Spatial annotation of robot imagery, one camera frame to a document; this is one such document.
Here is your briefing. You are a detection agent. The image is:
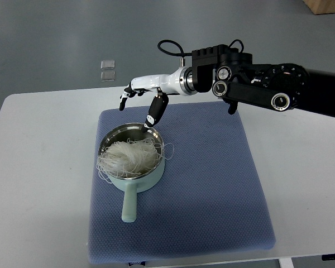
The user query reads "upper metal floor plate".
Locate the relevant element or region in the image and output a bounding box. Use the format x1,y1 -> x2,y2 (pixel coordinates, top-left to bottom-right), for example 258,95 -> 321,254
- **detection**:
100,59 -> 115,70

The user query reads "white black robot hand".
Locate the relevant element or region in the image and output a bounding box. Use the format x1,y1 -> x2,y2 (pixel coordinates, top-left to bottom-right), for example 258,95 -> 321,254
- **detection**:
119,67 -> 197,132

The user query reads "mint green steel pot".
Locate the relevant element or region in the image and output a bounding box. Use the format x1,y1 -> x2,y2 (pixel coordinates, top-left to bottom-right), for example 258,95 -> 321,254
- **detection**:
96,123 -> 165,223

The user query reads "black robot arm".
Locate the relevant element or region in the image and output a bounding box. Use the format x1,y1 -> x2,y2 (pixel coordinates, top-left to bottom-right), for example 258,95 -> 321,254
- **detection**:
192,45 -> 335,118

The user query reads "white vermicelli noodle bundle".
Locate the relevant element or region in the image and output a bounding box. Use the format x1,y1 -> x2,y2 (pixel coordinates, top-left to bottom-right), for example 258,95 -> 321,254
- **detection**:
95,137 -> 175,184

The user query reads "blue quilted mat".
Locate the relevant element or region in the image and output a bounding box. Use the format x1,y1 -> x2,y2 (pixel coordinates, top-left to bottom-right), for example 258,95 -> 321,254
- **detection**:
88,101 -> 276,264

